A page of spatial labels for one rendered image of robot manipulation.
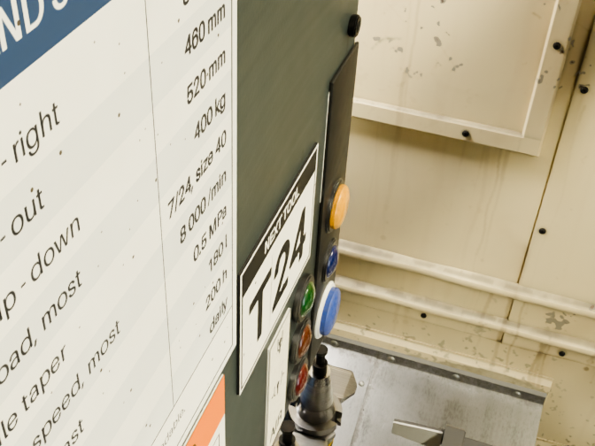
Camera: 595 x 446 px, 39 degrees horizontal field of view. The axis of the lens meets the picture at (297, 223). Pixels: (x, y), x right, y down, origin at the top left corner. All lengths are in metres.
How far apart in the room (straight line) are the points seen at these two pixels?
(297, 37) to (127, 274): 0.14
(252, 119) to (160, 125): 0.08
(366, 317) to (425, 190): 0.31
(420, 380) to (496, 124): 0.54
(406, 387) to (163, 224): 1.34
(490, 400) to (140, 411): 1.33
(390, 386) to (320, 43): 1.24
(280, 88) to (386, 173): 1.01
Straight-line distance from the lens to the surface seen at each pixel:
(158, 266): 0.24
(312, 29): 0.35
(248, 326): 0.35
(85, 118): 0.18
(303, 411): 0.99
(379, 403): 1.55
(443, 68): 1.21
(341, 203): 0.45
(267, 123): 0.31
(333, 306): 0.50
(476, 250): 1.38
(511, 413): 1.57
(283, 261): 0.38
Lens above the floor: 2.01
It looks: 39 degrees down
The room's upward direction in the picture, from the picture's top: 3 degrees clockwise
